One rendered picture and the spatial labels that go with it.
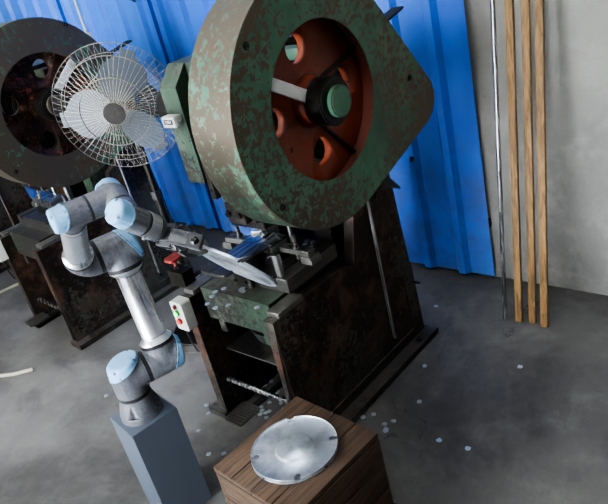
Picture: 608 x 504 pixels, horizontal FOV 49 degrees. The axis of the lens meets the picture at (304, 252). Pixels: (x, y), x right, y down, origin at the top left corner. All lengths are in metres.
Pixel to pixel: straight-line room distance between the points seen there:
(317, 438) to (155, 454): 0.59
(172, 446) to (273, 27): 1.46
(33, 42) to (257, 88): 1.82
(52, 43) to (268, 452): 2.27
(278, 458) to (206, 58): 1.25
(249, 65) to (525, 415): 1.68
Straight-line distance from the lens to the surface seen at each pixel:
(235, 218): 2.53
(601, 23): 2.93
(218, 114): 1.89
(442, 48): 3.20
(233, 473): 2.24
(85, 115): 3.20
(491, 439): 2.66
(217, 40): 1.94
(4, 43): 3.49
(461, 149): 3.32
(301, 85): 2.13
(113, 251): 2.23
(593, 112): 3.04
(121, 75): 3.03
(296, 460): 2.19
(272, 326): 2.38
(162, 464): 2.51
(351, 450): 2.19
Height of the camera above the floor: 1.84
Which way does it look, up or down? 26 degrees down
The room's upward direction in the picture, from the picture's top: 14 degrees counter-clockwise
